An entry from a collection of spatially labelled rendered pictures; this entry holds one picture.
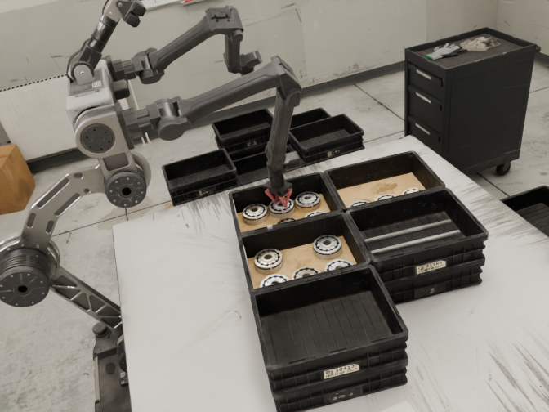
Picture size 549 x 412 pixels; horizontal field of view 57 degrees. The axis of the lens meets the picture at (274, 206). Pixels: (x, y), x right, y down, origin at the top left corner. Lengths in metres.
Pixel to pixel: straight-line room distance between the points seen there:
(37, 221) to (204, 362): 0.81
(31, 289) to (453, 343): 1.47
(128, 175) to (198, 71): 3.01
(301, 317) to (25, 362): 1.87
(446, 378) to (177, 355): 0.86
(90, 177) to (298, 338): 0.94
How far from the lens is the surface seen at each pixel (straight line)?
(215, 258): 2.12
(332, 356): 1.41
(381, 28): 5.29
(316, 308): 1.65
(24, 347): 3.23
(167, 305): 1.99
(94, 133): 1.50
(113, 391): 2.43
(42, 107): 4.66
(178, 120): 1.51
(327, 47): 5.07
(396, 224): 1.95
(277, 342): 1.58
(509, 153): 3.67
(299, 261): 1.82
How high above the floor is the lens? 2.03
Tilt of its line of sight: 35 degrees down
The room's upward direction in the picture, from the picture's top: 10 degrees counter-clockwise
